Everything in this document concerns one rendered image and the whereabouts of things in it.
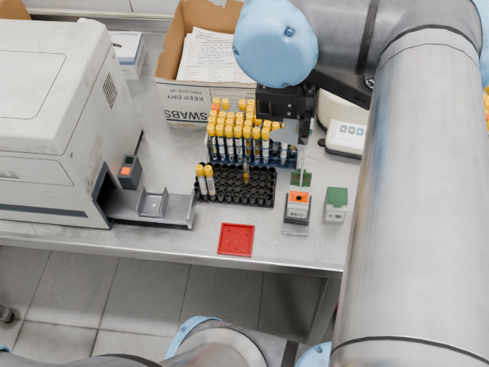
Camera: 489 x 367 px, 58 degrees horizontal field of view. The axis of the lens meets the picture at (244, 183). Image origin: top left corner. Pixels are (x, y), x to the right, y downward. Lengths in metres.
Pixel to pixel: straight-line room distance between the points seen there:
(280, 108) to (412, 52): 0.30
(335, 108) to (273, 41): 0.61
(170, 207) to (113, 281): 1.02
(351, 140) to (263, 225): 0.27
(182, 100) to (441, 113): 0.79
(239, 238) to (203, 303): 0.91
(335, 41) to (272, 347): 0.36
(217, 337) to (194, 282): 1.30
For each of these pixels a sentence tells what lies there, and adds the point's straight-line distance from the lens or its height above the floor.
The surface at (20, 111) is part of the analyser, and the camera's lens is 0.78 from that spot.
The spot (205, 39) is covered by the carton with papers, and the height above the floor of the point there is 0.94.
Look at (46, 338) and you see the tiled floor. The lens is 1.90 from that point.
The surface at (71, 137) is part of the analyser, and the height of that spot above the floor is 1.13.
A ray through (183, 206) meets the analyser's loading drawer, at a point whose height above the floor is 0.92.
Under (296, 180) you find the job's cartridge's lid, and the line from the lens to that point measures 0.85.
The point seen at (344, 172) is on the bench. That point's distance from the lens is 0.99.
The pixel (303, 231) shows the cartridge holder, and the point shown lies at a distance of 0.88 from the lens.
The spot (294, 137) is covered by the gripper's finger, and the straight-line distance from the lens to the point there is 0.67.
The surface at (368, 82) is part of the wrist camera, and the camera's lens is 0.62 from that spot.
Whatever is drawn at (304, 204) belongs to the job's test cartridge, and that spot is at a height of 0.95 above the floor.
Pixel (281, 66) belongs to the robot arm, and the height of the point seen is 1.41.
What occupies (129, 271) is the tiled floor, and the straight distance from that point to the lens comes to 1.88.
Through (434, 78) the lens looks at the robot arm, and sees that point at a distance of 0.31.
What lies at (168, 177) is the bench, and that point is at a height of 0.88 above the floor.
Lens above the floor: 1.67
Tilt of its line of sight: 56 degrees down
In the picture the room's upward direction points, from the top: 4 degrees counter-clockwise
